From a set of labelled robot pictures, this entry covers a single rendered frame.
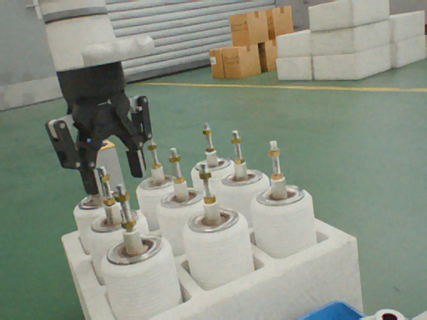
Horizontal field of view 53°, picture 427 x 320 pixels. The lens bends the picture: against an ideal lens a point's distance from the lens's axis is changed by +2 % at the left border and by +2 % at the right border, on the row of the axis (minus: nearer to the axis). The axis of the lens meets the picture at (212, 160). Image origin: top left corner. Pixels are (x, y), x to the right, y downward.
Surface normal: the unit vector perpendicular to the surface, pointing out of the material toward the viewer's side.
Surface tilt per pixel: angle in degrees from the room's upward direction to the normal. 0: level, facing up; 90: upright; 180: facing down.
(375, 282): 0
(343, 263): 90
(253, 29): 90
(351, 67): 90
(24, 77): 90
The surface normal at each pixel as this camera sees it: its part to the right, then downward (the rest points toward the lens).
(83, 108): 0.78, 0.06
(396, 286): -0.17, -0.94
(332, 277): 0.44, 0.19
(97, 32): 0.63, 0.01
